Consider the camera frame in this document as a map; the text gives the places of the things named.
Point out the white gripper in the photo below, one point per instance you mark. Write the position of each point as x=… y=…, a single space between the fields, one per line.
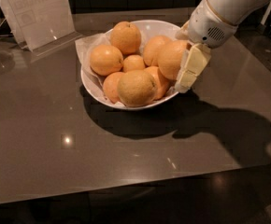
x=207 y=24

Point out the large orange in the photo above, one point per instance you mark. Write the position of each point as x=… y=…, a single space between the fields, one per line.
x=170 y=56
x=137 y=88

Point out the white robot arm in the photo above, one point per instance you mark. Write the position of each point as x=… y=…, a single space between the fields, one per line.
x=234 y=11

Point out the white ceramic bowl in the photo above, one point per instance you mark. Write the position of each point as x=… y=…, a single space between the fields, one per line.
x=148 y=29

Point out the back centre orange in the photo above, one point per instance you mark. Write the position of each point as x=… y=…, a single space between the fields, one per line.
x=152 y=48

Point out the small centre orange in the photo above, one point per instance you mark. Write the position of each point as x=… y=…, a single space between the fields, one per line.
x=133 y=62

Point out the top back orange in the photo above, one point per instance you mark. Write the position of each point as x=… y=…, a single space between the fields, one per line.
x=126 y=37

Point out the front left orange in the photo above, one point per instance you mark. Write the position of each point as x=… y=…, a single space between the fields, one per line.
x=110 y=86

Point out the orange under right one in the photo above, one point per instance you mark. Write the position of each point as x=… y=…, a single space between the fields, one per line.
x=162 y=82

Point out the white paper liner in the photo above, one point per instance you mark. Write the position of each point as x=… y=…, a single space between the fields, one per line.
x=84 y=48

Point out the clear acrylic sign holder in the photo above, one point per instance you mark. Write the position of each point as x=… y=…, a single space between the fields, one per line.
x=40 y=25

